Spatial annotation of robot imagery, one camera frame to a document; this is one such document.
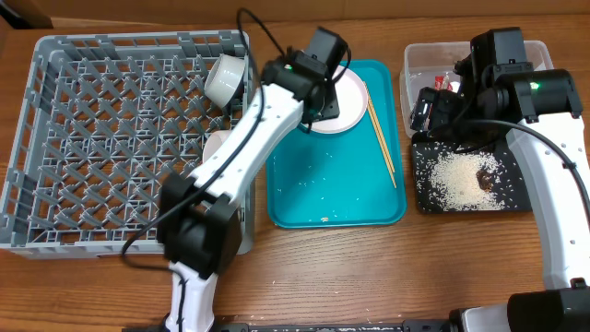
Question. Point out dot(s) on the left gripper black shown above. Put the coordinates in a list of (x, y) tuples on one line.
[(334, 109)]

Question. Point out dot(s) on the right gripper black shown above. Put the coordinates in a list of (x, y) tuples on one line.
[(427, 112)]

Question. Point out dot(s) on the large white round plate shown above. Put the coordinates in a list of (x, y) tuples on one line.
[(352, 100)]

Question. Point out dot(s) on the red snack wrapper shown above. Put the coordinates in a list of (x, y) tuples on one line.
[(443, 83)]

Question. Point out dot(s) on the wooden chopstick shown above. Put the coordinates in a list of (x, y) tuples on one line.
[(378, 133), (385, 138)]

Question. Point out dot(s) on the grey round bowl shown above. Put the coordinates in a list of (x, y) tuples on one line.
[(224, 79)]

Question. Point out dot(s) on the pink bowl with food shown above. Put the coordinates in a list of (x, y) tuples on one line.
[(214, 143)]

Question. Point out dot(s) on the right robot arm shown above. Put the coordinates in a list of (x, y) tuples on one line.
[(539, 114)]

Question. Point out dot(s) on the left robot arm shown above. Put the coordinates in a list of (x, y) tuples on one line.
[(200, 230)]

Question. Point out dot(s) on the clear plastic waste bin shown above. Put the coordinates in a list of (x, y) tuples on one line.
[(425, 61)]

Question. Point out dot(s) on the spilled rice pile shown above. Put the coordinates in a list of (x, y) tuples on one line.
[(461, 182)]

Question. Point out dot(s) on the teal plastic serving tray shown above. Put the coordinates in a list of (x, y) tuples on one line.
[(318, 180)]

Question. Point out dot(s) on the brown food lump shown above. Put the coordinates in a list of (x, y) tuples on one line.
[(485, 180)]

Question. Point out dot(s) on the black rectangular tray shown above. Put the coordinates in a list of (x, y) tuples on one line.
[(421, 203)]

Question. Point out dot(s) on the grey plastic dish rack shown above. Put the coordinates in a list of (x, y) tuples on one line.
[(104, 119)]

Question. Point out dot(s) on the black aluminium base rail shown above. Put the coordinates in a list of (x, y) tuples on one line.
[(410, 325)]

